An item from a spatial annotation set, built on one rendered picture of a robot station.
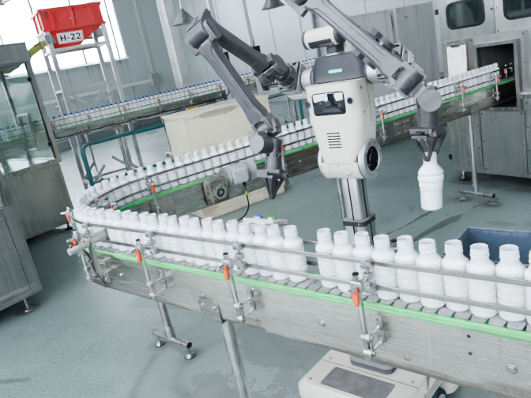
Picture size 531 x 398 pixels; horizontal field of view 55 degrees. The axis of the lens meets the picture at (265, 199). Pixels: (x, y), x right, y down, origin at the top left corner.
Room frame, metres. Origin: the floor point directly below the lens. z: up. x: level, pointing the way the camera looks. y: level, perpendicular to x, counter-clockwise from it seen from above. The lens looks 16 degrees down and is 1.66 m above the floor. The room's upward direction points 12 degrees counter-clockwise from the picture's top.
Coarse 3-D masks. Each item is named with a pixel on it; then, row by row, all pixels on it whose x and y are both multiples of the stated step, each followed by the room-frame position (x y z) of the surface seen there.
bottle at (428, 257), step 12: (420, 240) 1.11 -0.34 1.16; (432, 240) 1.10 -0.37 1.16; (420, 252) 1.09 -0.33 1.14; (432, 252) 1.08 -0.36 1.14; (420, 264) 1.08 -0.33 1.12; (432, 264) 1.07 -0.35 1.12; (420, 276) 1.09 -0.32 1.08; (432, 276) 1.07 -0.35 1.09; (420, 288) 1.09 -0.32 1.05; (432, 288) 1.07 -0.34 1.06; (420, 300) 1.10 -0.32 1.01; (432, 300) 1.07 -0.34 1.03
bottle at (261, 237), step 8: (256, 224) 1.48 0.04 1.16; (264, 224) 1.46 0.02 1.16; (256, 232) 1.45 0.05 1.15; (264, 232) 1.45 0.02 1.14; (256, 240) 1.45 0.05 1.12; (264, 240) 1.44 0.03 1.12; (256, 256) 1.46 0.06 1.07; (264, 256) 1.44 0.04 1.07; (264, 264) 1.44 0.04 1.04; (264, 272) 1.44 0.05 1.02
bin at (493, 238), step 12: (468, 228) 1.62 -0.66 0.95; (480, 228) 1.59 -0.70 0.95; (492, 228) 1.57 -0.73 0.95; (468, 240) 1.61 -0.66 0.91; (480, 240) 1.59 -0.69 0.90; (492, 240) 1.57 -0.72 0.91; (504, 240) 1.54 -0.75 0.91; (516, 240) 1.51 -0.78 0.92; (528, 240) 1.49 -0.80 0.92; (444, 252) 1.46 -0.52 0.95; (468, 252) 1.60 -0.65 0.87; (492, 252) 1.57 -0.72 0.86; (528, 252) 1.49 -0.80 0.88; (528, 264) 1.49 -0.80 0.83
